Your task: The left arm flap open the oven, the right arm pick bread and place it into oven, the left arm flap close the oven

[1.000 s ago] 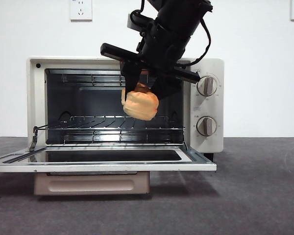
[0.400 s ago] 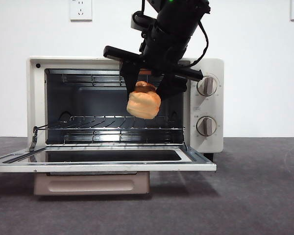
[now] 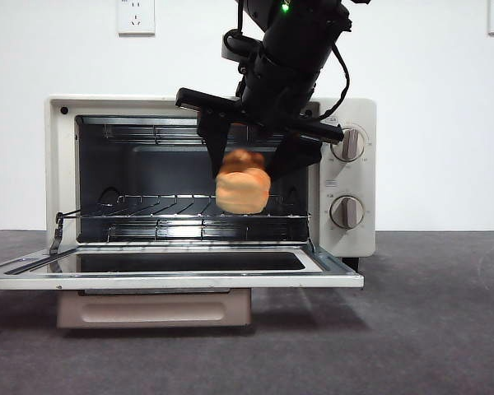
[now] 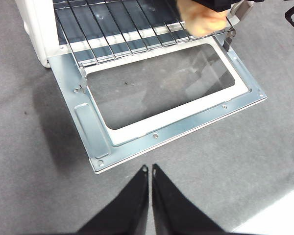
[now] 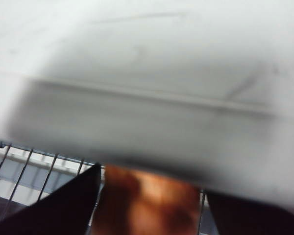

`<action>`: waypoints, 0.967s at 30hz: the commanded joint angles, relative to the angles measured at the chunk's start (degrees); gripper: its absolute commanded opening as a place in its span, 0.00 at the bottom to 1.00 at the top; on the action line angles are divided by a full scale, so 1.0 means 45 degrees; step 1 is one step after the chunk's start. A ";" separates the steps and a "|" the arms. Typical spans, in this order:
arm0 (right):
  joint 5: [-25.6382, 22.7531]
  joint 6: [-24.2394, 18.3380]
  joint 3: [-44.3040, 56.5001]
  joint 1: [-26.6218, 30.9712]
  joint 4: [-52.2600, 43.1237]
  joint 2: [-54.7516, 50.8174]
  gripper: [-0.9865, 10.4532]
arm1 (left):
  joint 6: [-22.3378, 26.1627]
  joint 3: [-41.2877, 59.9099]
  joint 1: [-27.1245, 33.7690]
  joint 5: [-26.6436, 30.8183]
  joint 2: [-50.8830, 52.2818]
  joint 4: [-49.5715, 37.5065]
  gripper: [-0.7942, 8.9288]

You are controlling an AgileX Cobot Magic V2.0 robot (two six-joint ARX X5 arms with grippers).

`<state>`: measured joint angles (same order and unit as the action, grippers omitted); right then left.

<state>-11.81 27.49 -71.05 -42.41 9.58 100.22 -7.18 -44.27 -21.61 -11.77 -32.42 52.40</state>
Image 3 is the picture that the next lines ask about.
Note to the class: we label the cream oven control knob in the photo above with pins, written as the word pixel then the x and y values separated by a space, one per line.
pixel 346 212
pixel 352 148

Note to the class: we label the golden bread loaf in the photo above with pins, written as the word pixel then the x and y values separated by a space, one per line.
pixel 243 189

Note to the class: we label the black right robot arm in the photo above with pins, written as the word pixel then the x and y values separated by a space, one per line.
pixel 296 33

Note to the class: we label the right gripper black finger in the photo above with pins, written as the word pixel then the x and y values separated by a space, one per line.
pixel 215 140
pixel 298 154

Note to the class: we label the cream Toshiba toaster oven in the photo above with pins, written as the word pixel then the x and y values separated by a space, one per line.
pixel 354 181

